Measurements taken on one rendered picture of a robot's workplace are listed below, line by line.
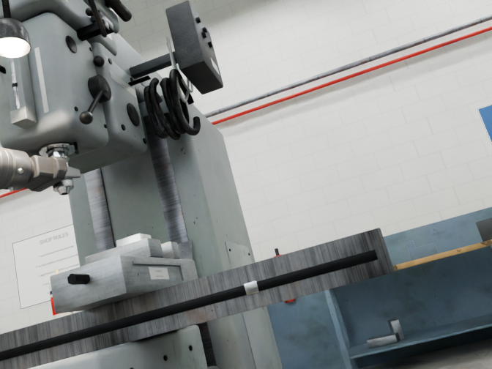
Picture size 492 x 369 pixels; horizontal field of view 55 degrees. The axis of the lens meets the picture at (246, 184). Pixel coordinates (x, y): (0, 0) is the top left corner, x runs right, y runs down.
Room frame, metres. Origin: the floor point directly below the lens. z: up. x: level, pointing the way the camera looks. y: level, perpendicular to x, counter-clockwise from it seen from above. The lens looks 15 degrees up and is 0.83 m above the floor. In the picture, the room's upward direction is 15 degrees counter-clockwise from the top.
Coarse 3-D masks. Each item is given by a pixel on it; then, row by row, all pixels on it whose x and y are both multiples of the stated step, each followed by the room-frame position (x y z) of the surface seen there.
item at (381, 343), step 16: (480, 224) 4.24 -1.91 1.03; (416, 256) 4.37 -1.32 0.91; (432, 256) 4.16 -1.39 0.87; (448, 256) 4.31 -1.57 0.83; (336, 304) 5.00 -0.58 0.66; (336, 320) 4.36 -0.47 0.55; (464, 320) 4.79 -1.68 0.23; (480, 320) 4.52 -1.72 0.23; (384, 336) 4.52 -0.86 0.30; (400, 336) 4.60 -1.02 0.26; (416, 336) 4.57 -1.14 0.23; (432, 336) 4.32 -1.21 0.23; (448, 336) 4.23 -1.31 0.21; (352, 352) 4.61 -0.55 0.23; (368, 352) 4.35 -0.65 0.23; (352, 368) 4.36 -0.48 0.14
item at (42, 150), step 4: (48, 144) 1.02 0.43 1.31; (52, 144) 1.03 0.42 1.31; (56, 144) 1.03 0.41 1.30; (60, 144) 1.03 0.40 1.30; (64, 144) 1.04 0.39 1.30; (68, 144) 1.05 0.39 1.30; (72, 144) 1.06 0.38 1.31; (40, 148) 1.03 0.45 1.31; (44, 148) 1.03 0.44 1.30; (48, 148) 1.04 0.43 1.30; (68, 148) 1.07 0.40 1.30; (72, 148) 1.07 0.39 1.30; (40, 152) 1.05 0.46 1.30; (44, 152) 1.05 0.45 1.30; (72, 152) 1.10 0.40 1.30; (44, 156) 1.08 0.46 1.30
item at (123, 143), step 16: (112, 64) 1.19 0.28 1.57; (112, 80) 1.17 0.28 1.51; (128, 80) 1.28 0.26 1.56; (112, 96) 1.15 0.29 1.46; (128, 96) 1.25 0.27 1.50; (112, 112) 1.15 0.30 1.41; (128, 112) 1.22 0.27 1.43; (112, 128) 1.15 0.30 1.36; (128, 128) 1.21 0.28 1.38; (112, 144) 1.20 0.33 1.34; (128, 144) 1.23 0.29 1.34; (144, 144) 1.30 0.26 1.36; (80, 160) 1.25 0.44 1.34; (96, 160) 1.28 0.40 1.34; (112, 160) 1.31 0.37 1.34
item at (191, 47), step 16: (176, 16) 1.20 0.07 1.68; (192, 16) 1.20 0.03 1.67; (176, 32) 1.21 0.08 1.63; (192, 32) 1.20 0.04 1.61; (208, 32) 1.36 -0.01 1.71; (176, 48) 1.21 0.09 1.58; (192, 48) 1.20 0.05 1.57; (208, 48) 1.29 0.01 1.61; (192, 64) 1.21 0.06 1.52; (208, 64) 1.23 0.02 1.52; (192, 80) 1.29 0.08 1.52; (208, 80) 1.31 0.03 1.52
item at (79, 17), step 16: (0, 0) 0.95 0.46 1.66; (16, 0) 0.94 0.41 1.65; (32, 0) 0.94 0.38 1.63; (48, 0) 0.95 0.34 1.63; (64, 0) 0.99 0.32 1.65; (80, 0) 1.07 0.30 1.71; (0, 16) 0.96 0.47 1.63; (16, 16) 0.97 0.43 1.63; (32, 16) 0.99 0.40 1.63; (64, 16) 1.02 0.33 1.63; (80, 16) 1.05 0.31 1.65; (112, 48) 1.21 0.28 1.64
